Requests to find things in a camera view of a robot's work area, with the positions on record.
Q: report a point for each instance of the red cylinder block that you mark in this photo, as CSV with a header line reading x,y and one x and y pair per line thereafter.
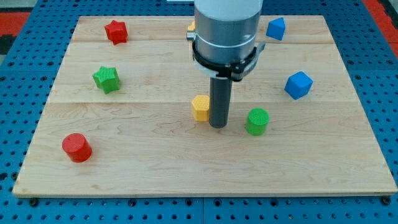
x,y
77,147

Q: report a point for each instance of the blue pentagon block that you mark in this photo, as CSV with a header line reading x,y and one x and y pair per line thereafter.
x,y
276,28

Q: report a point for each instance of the green cylinder block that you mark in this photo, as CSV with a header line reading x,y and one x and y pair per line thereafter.
x,y
257,121

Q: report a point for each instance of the wooden board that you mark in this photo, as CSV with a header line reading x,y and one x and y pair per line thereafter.
x,y
146,143

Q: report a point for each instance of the green star block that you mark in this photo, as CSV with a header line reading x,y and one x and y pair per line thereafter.
x,y
107,79

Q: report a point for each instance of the yellow block behind arm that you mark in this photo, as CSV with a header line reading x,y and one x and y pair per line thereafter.
x,y
191,27

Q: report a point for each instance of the red star block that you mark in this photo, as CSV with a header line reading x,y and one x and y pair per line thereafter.
x,y
116,32

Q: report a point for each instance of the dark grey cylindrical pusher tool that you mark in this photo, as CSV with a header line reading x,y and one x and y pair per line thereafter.
x,y
220,94

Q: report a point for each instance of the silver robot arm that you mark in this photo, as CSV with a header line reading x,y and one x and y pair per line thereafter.
x,y
225,30

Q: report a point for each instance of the blue cube block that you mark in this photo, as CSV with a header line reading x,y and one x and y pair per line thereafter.
x,y
298,85

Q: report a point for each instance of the yellow hexagon block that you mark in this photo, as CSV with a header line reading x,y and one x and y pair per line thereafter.
x,y
200,107

